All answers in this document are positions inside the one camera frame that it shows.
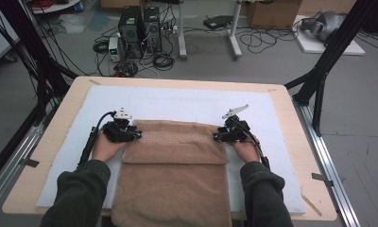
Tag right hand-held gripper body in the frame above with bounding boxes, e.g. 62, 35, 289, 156
219, 104, 251, 144

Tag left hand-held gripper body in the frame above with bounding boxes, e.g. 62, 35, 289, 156
102, 107, 138, 144

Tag tan towel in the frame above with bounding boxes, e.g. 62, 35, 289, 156
111, 118, 233, 227

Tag person's left hand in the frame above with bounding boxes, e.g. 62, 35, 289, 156
92, 131, 131, 164

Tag person's right hand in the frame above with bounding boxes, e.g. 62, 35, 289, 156
232, 135, 262, 165

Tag white grid mat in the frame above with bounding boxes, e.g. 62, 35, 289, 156
35, 84, 306, 216

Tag small white power supply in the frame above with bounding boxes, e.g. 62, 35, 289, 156
108, 36, 122, 62

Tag black tape strip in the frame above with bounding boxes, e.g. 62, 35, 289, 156
21, 158, 40, 168

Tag grey tape strip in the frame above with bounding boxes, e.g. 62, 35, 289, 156
311, 172, 335, 187

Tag wide black computer tower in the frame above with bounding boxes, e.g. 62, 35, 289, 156
118, 6, 144, 60

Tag narrow black computer tower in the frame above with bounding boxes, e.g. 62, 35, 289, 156
143, 6, 163, 53

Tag flat black device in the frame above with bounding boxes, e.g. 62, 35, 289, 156
203, 14, 233, 31

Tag white floor board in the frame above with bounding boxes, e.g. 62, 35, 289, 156
292, 14, 366, 57

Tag clear plastic sheet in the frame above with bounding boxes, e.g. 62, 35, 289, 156
58, 13, 87, 35

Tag large cardboard box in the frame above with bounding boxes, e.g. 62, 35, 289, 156
247, 0, 303, 30

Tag round white table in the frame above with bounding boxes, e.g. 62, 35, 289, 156
30, 0, 82, 14

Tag grey rounded machine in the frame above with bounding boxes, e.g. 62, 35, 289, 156
300, 10, 347, 44

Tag tangled cable bundle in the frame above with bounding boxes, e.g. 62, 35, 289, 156
112, 61, 139, 79

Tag aluminium rail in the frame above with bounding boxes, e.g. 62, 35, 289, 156
292, 98, 361, 227
0, 126, 44, 216

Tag small coiled black cable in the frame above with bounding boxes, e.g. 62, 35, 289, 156
92, 39, 110, 55

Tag loose black floor cables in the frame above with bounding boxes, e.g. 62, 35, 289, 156
238, 27, 300, 55

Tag white desk frame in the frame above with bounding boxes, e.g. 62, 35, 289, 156
177, 0, 243, 61

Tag black metal frame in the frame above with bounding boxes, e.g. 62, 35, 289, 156
284, 0, 378, 137
0, 0, 79, 187

